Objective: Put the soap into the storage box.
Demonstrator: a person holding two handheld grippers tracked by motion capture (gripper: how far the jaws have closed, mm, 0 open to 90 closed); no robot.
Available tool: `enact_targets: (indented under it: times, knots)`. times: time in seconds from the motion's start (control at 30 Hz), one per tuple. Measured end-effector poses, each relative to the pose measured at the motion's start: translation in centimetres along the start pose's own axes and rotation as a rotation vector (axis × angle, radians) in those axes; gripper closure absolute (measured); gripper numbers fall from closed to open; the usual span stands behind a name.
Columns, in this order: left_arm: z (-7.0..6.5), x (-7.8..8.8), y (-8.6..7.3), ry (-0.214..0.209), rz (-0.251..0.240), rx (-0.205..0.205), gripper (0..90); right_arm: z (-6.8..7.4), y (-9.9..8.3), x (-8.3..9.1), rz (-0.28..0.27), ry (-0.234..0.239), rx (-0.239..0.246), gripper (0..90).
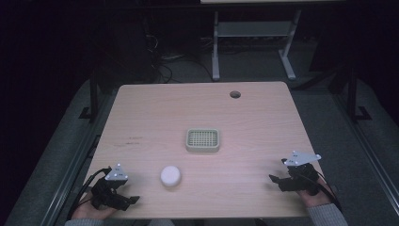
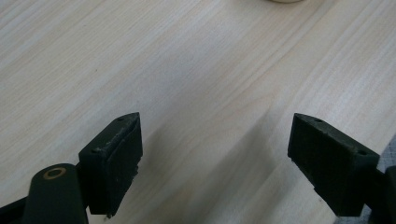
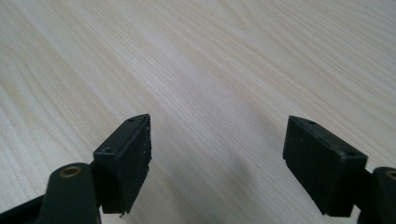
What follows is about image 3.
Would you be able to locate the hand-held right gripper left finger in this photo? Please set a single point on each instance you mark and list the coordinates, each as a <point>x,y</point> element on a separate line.
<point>124,168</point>

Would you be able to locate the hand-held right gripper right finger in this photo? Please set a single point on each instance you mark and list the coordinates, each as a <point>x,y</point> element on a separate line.
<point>323,174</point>

